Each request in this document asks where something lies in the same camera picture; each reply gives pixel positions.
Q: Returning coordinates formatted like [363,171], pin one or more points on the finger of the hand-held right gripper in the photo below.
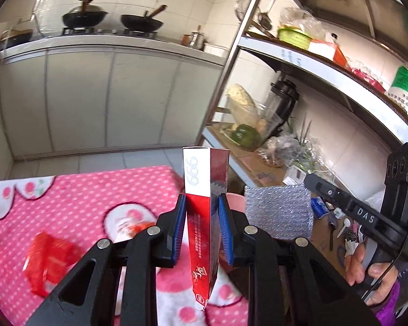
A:
[326,192]

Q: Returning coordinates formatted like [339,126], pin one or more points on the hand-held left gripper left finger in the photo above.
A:
[181,231]

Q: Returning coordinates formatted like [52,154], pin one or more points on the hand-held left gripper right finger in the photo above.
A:
[224,231]

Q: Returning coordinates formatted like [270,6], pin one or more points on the red white cardboard box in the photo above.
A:
[199,231]

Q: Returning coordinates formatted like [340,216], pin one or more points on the pink plastic bucket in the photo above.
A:
[238,202]

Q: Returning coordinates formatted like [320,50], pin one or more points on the orange plastic wrapper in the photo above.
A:
[137,228]

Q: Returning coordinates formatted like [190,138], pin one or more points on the silver bubble bag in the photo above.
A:
[278,210]

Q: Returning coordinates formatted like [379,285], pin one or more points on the red foil wrapper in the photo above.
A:
[47,261]

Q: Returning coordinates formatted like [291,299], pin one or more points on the person's right forearm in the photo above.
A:
[399,307]

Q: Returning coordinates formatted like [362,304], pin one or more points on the person's right hand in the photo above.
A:
[355,268]

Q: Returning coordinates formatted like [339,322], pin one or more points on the blue can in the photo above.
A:
[318,207]

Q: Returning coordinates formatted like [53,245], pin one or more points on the small white box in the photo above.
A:
[294,176]

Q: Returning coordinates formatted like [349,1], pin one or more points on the white plastic spoon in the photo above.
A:
[345,225]

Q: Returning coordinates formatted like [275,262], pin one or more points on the clear bag of greens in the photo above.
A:
[302,156]

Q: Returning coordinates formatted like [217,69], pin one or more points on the bag of brown food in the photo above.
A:
[273,158]

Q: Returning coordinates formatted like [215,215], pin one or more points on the cardboard shelf liner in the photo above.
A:
[255,169]

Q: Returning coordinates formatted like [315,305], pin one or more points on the tan root vegetable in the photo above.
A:
[262,125]

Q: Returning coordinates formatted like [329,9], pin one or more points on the green bell pepper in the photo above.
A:
[246,135]

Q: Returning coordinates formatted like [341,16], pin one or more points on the black blender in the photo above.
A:
[284,98]

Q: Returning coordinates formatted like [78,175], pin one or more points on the pink dotted printed blanket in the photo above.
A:
[71,193]

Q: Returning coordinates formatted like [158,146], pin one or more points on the green white bag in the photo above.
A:
[406,85]

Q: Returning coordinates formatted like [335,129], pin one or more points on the red packet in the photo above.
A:
[363,74]

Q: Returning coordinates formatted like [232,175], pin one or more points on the orange white box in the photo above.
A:
[323,49]

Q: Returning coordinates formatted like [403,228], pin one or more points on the grey kitchen counter cabinet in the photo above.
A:
[88,91]

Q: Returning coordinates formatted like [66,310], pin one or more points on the clear plastic bag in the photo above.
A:
[302,18]

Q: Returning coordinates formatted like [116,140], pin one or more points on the white lidded container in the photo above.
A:
[216,49]

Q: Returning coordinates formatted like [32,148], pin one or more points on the metal ladle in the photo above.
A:
[265,20]

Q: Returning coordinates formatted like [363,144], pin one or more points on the metal shelf rack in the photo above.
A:
[245,23]

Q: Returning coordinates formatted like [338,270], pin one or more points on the metal kettle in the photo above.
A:
[195,40]

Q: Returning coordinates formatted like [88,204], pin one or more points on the gas stove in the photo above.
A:
[112,32]

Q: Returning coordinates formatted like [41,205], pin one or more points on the black wok with lid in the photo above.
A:
[85,17]

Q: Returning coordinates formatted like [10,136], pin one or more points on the clear splash guard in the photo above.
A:
[49,6]

